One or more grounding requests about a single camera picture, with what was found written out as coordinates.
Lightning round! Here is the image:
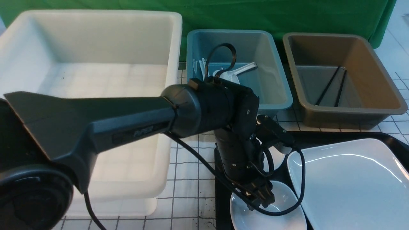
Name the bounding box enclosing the black serving tray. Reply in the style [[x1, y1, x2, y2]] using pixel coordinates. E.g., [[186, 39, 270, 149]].
[[215, 131, 409, 230]]

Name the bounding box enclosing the white spoon long handle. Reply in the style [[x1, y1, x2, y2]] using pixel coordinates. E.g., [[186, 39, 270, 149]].
[[214, 62, 257, 78]]

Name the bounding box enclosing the large white plastic bin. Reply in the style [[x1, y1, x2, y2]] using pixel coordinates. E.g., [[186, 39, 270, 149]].
[[0, 9, 182, 217]]

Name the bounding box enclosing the white soup spoon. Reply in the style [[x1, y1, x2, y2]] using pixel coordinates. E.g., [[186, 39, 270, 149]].
[[220, 71, 240, 85]]

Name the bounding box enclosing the white spoon leaning left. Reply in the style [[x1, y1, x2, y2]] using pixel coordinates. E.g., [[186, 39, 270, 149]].
[[199, 58, 208, 80]]

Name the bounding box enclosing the large white square plate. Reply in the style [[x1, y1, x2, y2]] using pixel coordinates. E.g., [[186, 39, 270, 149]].
[[301, 138, 409, 230]]

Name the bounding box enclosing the black chopstick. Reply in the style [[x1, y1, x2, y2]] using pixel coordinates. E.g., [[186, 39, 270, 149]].
[[334, 70, 347, 107], [315, 66, 341, 106]]

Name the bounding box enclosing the white fork in teal bin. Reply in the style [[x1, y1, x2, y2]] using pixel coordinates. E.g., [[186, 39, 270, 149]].
[[192, 59, 197, 76]]

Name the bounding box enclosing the teal plastic bin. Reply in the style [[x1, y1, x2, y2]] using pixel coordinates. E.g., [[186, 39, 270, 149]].
[[186, 29, 293, 117]]

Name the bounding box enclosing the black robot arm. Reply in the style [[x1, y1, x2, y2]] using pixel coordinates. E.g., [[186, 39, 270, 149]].
[[1, 77, 274, 230]]

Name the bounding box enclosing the green cloth backdrop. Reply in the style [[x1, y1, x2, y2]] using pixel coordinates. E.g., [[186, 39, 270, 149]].
[[0, 0, 396, 62]]

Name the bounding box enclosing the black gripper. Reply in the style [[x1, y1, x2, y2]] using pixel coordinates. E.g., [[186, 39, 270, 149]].
[[215, 128, 275, 211]]

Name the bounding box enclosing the small white bowl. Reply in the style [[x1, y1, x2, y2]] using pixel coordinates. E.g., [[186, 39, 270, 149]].
[[230, 181, 307, 230], [269, 147, 285, 170]]

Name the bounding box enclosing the brown plastic bin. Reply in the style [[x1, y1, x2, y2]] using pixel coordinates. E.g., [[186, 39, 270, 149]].
[[282, 33, 408, 129]]

